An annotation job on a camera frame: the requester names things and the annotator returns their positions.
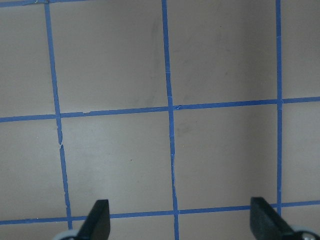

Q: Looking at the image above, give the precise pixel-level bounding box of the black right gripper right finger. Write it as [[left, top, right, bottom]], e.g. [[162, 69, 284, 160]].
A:
[[250, 197, 300, 240]]

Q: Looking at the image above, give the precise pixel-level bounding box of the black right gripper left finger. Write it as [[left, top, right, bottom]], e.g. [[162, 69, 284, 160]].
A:
[[74, 199, 111, 240]]

